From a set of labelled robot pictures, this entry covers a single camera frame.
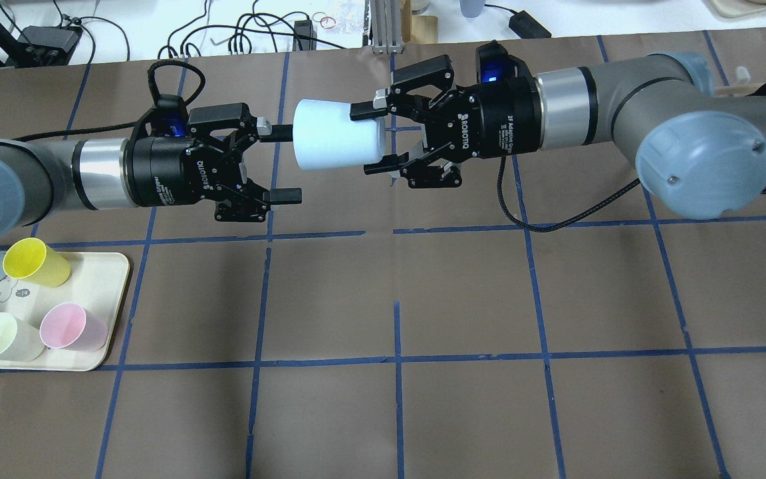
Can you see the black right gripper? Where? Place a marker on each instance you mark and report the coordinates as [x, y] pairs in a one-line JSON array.
[[504, 114]]

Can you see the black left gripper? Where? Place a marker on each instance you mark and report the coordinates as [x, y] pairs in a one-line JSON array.
[[160, 171]]

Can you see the light blue cup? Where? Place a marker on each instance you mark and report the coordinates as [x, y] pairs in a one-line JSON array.
[[325, 137]]

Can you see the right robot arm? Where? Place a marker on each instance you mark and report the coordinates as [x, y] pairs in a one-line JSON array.
[[700, 153]]

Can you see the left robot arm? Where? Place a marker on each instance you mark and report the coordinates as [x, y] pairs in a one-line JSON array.
[[38, 179]]

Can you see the yellow cup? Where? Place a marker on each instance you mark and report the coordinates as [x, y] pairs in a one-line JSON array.
[[32, 260]]

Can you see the pink cup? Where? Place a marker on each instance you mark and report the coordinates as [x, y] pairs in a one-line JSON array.
[[71, 327]]

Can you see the pale green cup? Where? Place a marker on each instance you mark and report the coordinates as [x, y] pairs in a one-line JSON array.
[[19, 340]]

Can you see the black power adapter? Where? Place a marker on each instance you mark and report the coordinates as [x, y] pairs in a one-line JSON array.
[[525, 27]]

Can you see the cream plastic tray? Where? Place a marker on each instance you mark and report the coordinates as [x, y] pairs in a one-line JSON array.
[[98, 283]]

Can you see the aluminium frame post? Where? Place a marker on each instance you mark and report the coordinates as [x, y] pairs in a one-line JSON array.
[[385, 27]]

